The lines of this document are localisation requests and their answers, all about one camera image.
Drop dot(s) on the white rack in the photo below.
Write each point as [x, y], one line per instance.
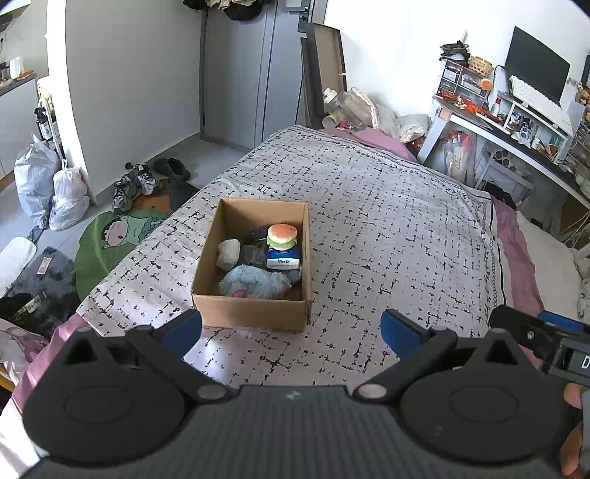
[53, 92]

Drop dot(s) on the person's right hand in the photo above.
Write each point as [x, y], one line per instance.
[571, 453]

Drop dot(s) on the blue planet print tissue pack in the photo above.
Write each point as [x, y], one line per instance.
[283, 260]

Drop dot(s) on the black slippers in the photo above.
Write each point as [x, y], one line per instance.
[171, 168]

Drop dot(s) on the cardboard box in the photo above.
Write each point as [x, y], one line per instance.
[249, 314]

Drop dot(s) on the hamburger plush toy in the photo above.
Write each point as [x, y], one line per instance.
[282, 232]

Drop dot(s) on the black monitor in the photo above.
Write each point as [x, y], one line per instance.
[537, 62]

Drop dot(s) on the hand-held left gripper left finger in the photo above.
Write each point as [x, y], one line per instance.
[182, 330]

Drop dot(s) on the clear plastic jar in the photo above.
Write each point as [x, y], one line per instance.
[339, 106]

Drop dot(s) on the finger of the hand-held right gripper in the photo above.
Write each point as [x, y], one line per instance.
[562, 321]
[511, 321]

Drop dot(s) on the dark door mat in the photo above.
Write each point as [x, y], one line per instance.
[182, 193]

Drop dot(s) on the cream pillow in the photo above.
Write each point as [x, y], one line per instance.
[378, 115]

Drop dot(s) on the white keyboard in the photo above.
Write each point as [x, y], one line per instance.
[539, 99]

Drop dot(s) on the green cartoon rug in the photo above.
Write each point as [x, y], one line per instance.
[115, 244]

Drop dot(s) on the desk drawer organizer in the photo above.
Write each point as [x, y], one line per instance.
[461, 80]

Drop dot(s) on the grey door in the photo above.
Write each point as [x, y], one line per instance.
[258, 69]

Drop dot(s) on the small white plastic bag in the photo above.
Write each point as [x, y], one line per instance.
[69, 198]

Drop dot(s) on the grey sneaker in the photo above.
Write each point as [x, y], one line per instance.
[146, 179]
[123, 193]

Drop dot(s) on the white pillow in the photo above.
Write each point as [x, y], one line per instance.
[548, 258]

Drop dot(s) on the grey cabinet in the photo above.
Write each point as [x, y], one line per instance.
[16, 119]

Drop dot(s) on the woven basket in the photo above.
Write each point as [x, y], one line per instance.
[480, 65]

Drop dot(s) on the black bottle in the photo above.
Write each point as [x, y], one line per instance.
[45, 124]

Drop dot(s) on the dark leaning board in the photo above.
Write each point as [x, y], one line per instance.
[322, 69]

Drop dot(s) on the hanging dark clothes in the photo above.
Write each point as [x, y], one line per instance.
[230, 7]

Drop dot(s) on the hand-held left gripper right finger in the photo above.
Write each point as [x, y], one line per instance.
[401, 332]

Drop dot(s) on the white black patterned blanket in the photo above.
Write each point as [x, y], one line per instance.
[392, 230]

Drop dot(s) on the white desk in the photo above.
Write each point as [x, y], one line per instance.
[507, 138]

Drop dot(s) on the blue plush toy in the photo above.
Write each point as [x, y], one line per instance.
[251, 282]

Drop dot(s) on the large white plastic bag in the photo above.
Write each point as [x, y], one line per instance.
[34, 179]

